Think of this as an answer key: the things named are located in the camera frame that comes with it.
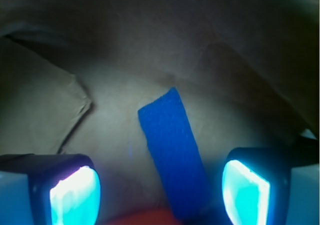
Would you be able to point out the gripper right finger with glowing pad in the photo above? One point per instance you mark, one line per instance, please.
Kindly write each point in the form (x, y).
(265, 186)

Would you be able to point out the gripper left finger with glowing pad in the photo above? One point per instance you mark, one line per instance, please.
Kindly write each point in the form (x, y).
(57, 189)

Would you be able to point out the blue rectangular sponge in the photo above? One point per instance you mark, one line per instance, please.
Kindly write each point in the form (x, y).
(175, 154)

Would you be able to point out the orange toy carrot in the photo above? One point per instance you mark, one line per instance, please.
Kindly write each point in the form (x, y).
(154, 216)

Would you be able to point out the brown paper bag liner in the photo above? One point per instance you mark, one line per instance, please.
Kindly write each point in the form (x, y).
(74, 73)

